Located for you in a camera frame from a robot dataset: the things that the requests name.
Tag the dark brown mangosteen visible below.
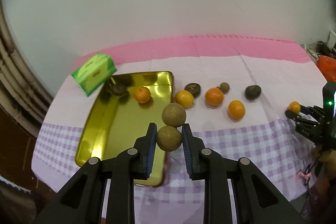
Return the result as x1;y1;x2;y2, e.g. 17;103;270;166
245;85;262;101
109;83;129;97
184;83;201;98

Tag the person's right hand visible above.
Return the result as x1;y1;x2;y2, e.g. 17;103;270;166
313;147;336;165

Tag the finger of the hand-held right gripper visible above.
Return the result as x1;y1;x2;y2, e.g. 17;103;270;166
299;105;325;119
285;109;324;144

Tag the pink cable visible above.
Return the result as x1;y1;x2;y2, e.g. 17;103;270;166
296;163;314;188

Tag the green tissue pack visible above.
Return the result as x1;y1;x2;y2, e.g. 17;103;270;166
71;53;118;97

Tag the dark clutter pile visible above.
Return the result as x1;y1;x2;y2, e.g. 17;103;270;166
301;32;336;59

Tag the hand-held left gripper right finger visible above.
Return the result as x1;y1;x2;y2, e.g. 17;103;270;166
182;123;302;224

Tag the red plastic bag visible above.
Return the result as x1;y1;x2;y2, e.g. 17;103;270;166
316;55;336;81

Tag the beige ribbed wall moulding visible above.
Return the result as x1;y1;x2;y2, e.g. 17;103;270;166
0;0;53;140

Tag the large orange tangerine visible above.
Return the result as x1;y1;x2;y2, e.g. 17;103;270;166
205;88;224;107

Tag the brown round longan fruit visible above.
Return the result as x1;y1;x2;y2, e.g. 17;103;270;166
162;103;187;127
156;126;183;152

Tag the pink checked tablecloth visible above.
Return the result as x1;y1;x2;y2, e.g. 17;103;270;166
31;34;332;204

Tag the gold metal tray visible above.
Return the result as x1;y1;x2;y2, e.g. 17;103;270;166
75;71;174;188

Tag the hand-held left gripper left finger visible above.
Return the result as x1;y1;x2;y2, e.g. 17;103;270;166
34;122;158;224

